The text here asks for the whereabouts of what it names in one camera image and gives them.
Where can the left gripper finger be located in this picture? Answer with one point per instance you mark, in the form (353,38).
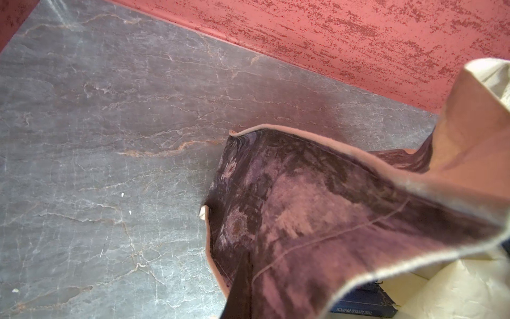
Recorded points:
(239,299)

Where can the cream canvas tote bag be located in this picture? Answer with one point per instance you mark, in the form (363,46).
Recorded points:
(320,217)

